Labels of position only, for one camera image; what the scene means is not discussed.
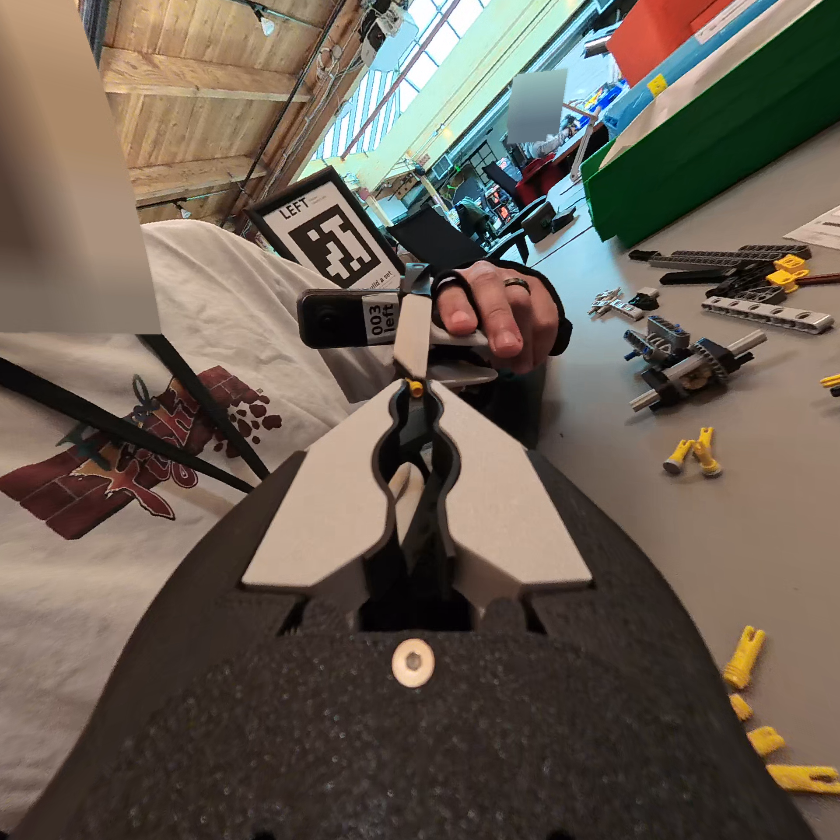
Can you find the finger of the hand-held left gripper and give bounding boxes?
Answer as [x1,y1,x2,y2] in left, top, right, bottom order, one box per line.
[392,293,434,383]
[427,363,500,389]

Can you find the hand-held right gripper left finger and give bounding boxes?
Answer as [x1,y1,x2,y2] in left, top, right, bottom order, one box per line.
[240,378,410,614]

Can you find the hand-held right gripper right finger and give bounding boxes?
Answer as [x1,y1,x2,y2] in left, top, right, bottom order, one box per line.
[422,378,595,616]

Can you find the pile of yellow lego pins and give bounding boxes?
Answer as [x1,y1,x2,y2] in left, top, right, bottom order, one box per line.
[722,625,840,796]

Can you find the small light grey lego assembly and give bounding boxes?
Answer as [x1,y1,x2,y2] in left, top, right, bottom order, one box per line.
[587,287,647,321]

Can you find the lego gear axle assembly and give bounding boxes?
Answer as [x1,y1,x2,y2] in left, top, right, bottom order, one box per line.
[623,316,767,413]

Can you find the bundle of black lego beams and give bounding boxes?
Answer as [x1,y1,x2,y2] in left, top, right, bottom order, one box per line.
[629,244,840,306]

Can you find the light grey lego beam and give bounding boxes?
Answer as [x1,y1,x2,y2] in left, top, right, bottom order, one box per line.
[701,297,834,334]

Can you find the person's left hand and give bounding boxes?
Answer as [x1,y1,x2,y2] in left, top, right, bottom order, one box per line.
[436,260,560,376]

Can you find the black office chair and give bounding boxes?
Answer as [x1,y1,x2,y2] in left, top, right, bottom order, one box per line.
[387,205,531,265]

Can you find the green storage bin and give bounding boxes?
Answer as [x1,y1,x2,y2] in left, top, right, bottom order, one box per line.
[581,7,840,247]

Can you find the light blue box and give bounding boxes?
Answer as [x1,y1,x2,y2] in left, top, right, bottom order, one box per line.
[604,26,746,132]

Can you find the white printed paper sheet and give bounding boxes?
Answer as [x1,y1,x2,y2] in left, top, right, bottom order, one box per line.
[784,205,840,250]

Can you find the red orange box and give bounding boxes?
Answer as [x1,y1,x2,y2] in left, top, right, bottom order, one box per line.
[607,0,756,86]

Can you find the black shoulder strap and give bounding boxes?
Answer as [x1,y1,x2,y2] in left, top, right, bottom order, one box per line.
[0,335,271,493]

